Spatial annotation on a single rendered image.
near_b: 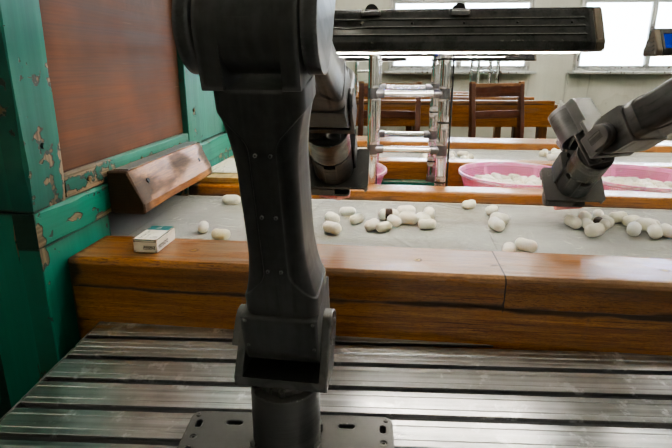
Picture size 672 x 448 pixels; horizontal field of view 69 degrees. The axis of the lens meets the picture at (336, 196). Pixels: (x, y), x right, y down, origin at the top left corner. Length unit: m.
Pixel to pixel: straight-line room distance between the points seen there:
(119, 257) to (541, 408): 0.55
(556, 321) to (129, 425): 0.51
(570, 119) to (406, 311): 0.43
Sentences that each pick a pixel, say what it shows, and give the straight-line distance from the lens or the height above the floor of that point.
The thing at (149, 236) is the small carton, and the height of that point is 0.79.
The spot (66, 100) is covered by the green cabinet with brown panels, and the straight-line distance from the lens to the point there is 0.79.
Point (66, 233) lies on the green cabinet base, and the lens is 0.77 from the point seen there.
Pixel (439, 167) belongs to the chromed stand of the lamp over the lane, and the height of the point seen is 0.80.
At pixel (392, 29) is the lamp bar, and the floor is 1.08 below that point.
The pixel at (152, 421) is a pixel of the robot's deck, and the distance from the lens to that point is 0.58.
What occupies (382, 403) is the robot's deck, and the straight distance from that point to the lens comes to 0.57.
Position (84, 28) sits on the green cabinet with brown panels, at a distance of 0.85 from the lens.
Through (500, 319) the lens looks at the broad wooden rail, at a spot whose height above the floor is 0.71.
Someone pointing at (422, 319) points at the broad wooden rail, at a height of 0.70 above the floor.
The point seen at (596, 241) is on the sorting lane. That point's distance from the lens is 0.91.
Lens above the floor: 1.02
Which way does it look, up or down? 15 degrees down
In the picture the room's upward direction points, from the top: straight up
